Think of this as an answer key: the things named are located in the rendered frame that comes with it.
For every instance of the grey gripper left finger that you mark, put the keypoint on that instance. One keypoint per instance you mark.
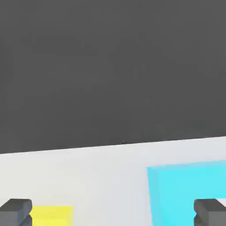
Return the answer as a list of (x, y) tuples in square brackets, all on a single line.
[(14, 211)]

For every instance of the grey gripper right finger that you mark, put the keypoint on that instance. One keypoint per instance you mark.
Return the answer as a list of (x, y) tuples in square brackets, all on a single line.
[(210, 213)]

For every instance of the small yellow cube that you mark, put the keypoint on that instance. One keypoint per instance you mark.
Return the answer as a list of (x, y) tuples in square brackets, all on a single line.
[(53, 216)]

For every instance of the large cyan box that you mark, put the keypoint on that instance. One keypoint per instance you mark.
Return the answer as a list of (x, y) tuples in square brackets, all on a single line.
[(176, 190)]

